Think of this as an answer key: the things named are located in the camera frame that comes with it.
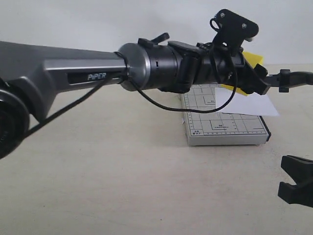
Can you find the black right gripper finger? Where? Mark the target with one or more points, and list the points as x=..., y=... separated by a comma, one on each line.
x=301, y=194
x=300, y=170

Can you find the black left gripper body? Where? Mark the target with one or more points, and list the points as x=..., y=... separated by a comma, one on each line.
x=215, y=65

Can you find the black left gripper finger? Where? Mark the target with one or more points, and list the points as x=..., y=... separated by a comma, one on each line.
x=260, y=70
x=251, y=82

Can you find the yellow foam cube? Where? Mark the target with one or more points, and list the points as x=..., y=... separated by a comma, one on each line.
x=253, y=60

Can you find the white paper sheet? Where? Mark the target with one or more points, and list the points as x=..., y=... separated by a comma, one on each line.
x=253, y=104

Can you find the black cutter blade arm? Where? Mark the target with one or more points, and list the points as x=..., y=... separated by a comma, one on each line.
x=286, y=79

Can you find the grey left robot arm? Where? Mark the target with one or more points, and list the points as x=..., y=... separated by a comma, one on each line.
x=31, y=76

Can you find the grey paper cutter base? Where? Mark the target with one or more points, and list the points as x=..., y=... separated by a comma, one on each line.
x=219, y=128

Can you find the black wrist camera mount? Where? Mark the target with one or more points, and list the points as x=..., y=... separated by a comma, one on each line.
x=232, y=29

